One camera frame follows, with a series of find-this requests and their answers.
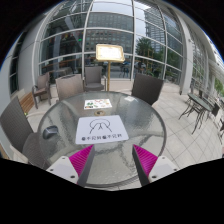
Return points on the gold menu stand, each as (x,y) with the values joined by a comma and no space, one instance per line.
(110,52)

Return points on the grey wicker armchair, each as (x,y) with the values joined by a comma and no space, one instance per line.
(94,76)
(42,81)

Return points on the white picture menu card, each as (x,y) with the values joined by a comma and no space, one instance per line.
(97,104)

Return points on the wooden slatted bench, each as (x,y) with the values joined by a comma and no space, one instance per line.
(27,102)
(2,151)

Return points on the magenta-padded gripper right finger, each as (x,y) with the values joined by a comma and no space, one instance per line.
(161,166)

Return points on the dark metal patio table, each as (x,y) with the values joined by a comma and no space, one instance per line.
(200,101)

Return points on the dark grey wicker chair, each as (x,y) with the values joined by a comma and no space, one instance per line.
(146,87)
(15,125)

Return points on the round gold table hub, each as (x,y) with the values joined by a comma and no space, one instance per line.
(100,113)

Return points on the white printed mouse pad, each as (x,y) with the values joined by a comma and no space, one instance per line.
(100,136)

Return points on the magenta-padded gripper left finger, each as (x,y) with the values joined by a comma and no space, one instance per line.
(63,166)

